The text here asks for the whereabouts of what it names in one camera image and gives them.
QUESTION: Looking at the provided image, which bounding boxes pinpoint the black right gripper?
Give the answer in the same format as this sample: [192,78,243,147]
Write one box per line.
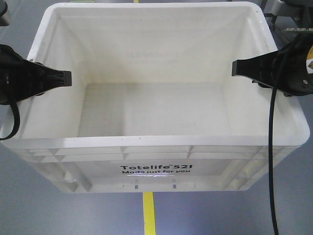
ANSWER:
[231,34,313,96]

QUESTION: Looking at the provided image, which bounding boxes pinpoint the black hanging cable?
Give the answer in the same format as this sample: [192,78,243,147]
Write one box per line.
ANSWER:
[268,85,280,235]

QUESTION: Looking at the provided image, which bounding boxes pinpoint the white plastic tote box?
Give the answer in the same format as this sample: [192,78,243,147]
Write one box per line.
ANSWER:
[0,1,311,194]

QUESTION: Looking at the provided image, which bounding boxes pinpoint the yellow floor tape line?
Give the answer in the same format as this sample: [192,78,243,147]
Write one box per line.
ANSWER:
[143,192,157,235]

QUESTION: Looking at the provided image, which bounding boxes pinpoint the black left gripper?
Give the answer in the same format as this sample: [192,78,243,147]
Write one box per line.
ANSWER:
[0,44,72,105]

